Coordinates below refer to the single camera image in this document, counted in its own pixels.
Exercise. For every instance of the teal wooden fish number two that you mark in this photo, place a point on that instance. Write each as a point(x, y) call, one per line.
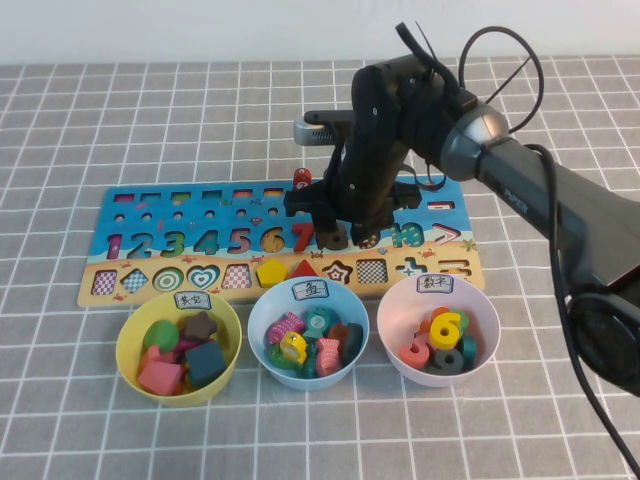
point(317, 324)

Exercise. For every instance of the white label on yellow bowl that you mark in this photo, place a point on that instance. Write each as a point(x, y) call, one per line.
point(193, 301)

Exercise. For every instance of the yellow wooden number six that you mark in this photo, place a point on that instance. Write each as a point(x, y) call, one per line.
point(451, 322)

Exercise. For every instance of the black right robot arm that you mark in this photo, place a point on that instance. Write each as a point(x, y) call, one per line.
point(525, 200)

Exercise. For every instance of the blue wooden number puzzle board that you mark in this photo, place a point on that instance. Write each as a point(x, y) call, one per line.
point(200, 220)

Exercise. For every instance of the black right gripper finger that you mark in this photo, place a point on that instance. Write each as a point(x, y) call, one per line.
point(365, 235)
point(324, 227)

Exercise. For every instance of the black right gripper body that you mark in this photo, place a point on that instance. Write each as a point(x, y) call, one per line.
point(365, 195)

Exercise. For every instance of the magenta wooden shape piece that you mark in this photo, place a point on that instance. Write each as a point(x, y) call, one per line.
point(182, 347)

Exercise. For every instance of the orange-red wooden shape piece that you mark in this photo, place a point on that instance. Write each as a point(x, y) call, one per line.
point(151, 356)

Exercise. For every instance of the yellow wooden pentagon piece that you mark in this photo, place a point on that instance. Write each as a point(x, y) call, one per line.
point(271, 274)

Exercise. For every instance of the white label on pink bowl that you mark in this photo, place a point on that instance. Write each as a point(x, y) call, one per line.
point(435, 283)

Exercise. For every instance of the dark green wooden fish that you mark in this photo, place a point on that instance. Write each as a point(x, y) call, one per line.
point(353, 342)

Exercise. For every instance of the yellow plastic bowl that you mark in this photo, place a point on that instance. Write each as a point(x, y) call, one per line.
point(150, 312)

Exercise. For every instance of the gray white-grid tablecloth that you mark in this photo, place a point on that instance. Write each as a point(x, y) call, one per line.
point(200, 440)

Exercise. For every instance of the gray wooden number nine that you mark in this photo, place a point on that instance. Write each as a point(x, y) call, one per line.
point(432, 367)

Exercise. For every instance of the pale pink plastic bowl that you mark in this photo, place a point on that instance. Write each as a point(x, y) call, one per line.
point(400, 315)

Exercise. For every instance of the yellow wooden fish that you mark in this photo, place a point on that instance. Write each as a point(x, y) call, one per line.
point(292, 345)

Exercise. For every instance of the orange wooden number piece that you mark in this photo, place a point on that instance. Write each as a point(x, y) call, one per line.
point(436, 313)

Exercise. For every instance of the green wooden number piece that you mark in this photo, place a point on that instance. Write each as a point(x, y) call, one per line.
point(463, 320)

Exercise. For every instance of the brown wooden number eight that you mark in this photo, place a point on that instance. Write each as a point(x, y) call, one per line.
point(341, 241)

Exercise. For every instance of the teal wooden fish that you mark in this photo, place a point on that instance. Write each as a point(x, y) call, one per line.
point(309, 367)

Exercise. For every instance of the red wooden triangle piece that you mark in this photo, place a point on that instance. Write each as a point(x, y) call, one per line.
point(305, 271)

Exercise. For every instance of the light blue plastic bowl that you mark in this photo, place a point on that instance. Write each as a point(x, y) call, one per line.
point(265, 310)

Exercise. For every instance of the white label on blue bowl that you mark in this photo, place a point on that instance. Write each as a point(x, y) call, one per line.
point(311, 290)

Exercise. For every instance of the salmon wooden number five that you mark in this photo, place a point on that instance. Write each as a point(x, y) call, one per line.
point(415, 359)

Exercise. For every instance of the orange-brown wooden fish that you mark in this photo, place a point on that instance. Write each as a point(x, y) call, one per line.
point(337, 334)

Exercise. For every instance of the green wooden circle piece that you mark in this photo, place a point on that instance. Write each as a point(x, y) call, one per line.
point(160, 336)

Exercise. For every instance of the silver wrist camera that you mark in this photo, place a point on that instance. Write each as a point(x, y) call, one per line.
point(312, 134)

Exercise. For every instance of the red wooden number seven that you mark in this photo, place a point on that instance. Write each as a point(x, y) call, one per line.
point(302, 236)

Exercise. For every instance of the salmon pink wooden fish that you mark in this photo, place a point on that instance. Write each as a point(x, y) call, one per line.
point(327, 355)

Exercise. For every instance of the red fish peg number seven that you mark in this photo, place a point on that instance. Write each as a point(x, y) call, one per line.
point(301, 177)

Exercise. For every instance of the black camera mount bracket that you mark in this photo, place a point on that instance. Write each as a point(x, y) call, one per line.
point(330, 116)

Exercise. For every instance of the brown wooden star piece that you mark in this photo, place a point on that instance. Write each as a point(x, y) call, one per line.
point(199, 327)

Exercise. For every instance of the dark teal wooden square piece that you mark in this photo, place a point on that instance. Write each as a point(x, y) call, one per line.
point(205, 362)

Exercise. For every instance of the pink wooden trapezoid piece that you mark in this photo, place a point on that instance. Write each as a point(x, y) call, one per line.
point(159, 376)

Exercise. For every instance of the teal wooden number piece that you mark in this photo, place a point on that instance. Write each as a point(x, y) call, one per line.
point(468, 352)

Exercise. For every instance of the pink striped wooden fish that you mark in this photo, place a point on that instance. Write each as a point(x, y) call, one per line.
point(285, 327)

